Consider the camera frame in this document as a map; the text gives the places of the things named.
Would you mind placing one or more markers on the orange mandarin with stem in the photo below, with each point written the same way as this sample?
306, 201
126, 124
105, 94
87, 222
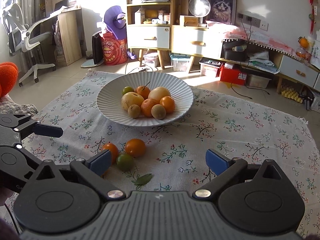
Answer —
143, 90

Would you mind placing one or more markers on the wooden shelf cabinet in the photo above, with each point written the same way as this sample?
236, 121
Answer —
149, 25

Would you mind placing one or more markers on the orange tomato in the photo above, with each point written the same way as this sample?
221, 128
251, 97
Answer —
168, 103
135, 147
113, 149

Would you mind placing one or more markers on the red snack bucket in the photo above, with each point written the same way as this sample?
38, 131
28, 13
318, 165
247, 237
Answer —
114, 50

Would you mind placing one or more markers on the white ribbed plate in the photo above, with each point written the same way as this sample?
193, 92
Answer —
144, 99

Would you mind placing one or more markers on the brown kiwi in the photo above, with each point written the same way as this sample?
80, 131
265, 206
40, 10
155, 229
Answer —
134, 111
158, 112

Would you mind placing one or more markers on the green leaf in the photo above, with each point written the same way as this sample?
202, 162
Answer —
143, 180

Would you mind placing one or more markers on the small orange mandarin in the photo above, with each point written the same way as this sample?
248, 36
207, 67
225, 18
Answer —
147, 106

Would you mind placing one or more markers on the orange plush toy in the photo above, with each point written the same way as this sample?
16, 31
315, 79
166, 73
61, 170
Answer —
8, 77

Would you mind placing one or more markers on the yellow pear front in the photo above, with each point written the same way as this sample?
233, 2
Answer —
131, 98

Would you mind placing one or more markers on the yellow pear back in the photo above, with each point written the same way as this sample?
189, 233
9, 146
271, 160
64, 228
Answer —
158, 93

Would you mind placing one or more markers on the white desk fan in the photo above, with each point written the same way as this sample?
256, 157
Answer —
200, 9

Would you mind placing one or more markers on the red box under cabinet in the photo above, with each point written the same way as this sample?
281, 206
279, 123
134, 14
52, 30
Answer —
234, 76

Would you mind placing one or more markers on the yellow pear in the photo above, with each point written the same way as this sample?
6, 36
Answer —
131, 98
158, 93

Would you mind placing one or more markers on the floral tablecloth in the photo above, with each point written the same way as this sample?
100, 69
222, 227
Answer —
176, 152

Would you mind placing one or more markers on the white office chair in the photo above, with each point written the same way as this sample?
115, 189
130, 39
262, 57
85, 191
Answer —
20, 38

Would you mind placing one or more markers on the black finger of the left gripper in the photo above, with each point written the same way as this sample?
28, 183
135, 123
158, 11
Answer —
37, 128

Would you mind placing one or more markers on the low TV cabinet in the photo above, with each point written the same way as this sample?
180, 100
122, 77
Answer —
208, 42

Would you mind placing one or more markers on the wooden desk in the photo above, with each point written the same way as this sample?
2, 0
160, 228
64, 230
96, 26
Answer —
64, 19

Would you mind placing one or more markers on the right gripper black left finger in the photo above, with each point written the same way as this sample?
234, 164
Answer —
89, 173

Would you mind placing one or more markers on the orange tomato top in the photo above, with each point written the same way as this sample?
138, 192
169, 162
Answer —
135, 147

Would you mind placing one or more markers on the purple plush toy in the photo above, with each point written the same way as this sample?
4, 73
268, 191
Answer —
115, 21

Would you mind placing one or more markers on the black floor heater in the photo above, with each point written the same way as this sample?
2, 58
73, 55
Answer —
96, 58

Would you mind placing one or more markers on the green tomato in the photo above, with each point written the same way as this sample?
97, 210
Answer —
125, 162

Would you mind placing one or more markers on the cat picture frame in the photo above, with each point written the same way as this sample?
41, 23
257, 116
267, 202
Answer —
223, 11

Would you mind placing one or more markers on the green mandarin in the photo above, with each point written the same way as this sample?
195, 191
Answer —
127, 89

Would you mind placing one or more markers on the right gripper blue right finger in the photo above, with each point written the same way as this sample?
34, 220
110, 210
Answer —
228, 172

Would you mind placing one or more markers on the clear storage bin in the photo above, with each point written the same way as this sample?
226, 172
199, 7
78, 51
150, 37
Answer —
181, 62

